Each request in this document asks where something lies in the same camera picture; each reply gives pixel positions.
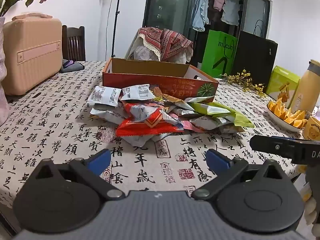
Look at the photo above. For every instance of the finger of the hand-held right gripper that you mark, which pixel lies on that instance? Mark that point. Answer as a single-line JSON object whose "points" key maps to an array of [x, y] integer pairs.
{"points": [[272, 145]]}

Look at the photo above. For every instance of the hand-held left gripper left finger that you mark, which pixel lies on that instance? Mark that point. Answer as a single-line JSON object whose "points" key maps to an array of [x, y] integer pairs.
{"points": [[100, 160]]}

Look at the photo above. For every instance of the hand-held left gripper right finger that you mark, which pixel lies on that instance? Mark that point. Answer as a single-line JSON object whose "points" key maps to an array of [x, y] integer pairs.
{"points": [[217, 160]]}

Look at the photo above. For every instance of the pile of snack packets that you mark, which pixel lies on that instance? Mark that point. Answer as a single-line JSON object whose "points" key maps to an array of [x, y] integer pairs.
{"points": [[150, 122]]}

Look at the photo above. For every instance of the orange cardboard box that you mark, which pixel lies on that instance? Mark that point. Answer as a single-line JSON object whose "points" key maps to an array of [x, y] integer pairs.
{"points": [[150, 67]]}

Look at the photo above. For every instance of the white plate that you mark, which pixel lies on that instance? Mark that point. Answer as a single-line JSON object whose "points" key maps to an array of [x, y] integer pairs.
{"points": [[290, 128]]}

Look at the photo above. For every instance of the yellow bear mug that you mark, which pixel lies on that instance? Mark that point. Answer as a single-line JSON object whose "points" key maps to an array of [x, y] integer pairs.
{"points": [[312, 128]]}

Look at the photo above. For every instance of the heap of orange slices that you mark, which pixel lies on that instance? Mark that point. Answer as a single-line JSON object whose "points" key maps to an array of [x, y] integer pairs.
{"points": [[285, 115]]}

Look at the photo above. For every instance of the yellow thermos bottle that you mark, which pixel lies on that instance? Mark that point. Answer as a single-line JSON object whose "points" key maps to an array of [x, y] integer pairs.
{"points": [[307, 90]]}

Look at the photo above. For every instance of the light green box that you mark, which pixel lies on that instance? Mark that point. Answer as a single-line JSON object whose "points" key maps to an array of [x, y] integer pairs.
{"points": [[277, 80]]}

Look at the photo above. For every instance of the yellow flower branch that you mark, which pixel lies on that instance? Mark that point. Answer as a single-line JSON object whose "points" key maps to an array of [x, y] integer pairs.
{"points": [[246, 81]]}

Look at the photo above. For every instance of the black paper bag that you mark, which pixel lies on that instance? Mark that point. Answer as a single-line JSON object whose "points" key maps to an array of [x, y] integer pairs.
{"points": [[257, 60]]}

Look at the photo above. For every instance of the grey purple pouch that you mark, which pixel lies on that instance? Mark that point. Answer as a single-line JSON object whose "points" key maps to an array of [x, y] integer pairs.
{"points": [[72, 66]]}

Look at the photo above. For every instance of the green paper bag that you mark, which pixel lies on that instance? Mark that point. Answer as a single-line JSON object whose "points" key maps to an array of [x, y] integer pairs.
{"points": [[212, 55]]}

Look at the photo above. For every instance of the chair draped with patterned cloth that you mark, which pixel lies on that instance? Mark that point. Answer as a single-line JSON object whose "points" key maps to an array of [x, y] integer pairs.
{"points": [[142, 52]]}

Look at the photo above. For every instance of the dark wooden chair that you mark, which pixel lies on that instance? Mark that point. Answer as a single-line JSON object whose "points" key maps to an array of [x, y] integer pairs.
{"points": [[73, 42]]}

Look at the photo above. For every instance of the pink suitcase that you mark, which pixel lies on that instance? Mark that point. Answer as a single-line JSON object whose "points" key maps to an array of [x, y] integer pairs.
{"points": [[32, 55]]}

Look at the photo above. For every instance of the red patterned cloth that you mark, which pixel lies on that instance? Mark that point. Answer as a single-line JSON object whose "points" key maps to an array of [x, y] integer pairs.
{"points": [[170, 42]]}

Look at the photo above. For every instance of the black studio light stand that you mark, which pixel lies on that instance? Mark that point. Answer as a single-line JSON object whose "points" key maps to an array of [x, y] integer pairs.
{"points": [[115, 30]]}

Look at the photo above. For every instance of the white hanging garment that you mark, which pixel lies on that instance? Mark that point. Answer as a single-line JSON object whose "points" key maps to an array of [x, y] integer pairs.
{"points": [[231, 12]]}

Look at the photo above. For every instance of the light blue hanging shirt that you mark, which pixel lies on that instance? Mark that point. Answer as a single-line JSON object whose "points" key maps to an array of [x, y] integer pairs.
{"points": [[200, 10]]}

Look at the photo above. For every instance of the black sliding glass door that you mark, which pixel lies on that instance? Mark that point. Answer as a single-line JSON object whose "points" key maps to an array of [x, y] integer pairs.
{"points": [[165, 5]]}

